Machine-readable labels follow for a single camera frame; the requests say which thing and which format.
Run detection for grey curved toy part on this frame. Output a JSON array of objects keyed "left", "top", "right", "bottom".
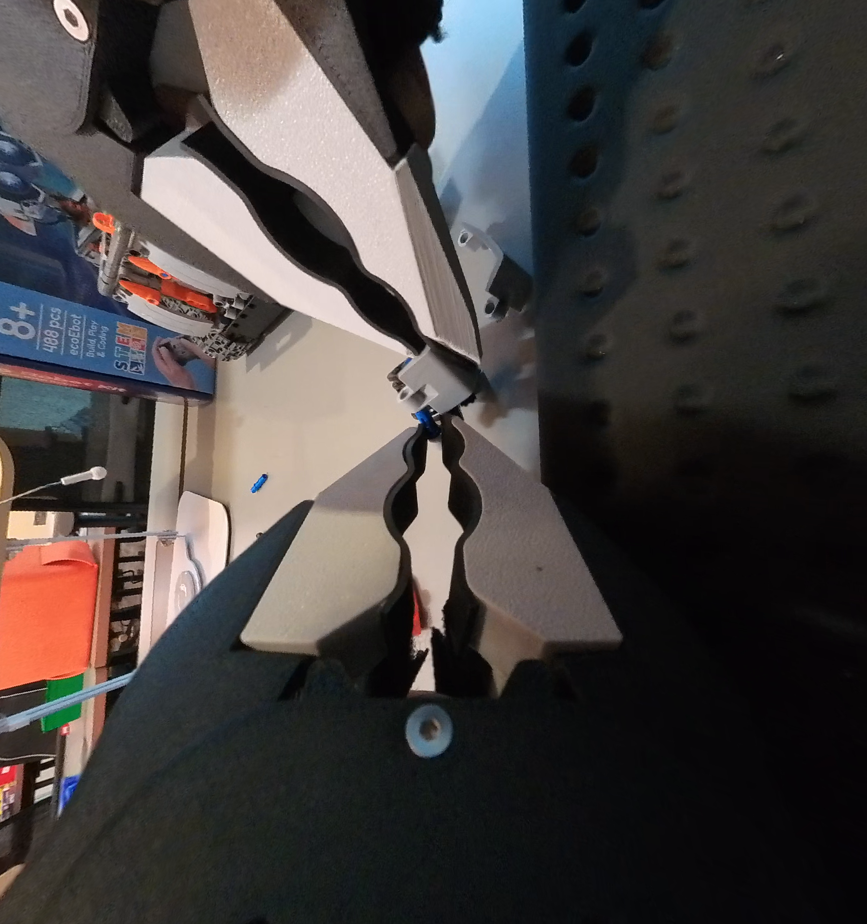
[{"left": 454, "top": 223, "right": 537, "bottom": 317}]

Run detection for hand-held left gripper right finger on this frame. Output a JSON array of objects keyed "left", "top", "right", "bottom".
[{"left": 441, "top": 419, "right": 622, "bottom": 662}]

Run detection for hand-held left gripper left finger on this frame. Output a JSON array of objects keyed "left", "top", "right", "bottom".
[{"left": 242, "top": 426, "right": 423, "bottom": 665}]

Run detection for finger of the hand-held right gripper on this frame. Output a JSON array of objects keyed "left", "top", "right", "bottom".
[
  {"left": 141, "top": 122, "right": 436, "bottom": 363},
  {"left": 188, "top": 0, "right": 486, "bottom": 359}
]

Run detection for blue robot kit box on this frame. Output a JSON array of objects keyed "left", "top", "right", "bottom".
[{"left": 0, "top": 94, "right": 219, "bottom": 404}]

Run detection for white book stand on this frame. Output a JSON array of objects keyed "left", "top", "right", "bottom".
[{"left": 0, "top": 426, "right": 233, "bottom": 752}]

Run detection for grey orange tracked toy robot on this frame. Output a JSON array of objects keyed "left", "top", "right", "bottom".
[{"left": 93, "top": 203, "right": 291, "bottom": 363}]

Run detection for black foam pad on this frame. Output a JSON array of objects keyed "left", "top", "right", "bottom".
[{"left": 526, "top": 0, "right": 867, "bottom": 730}]

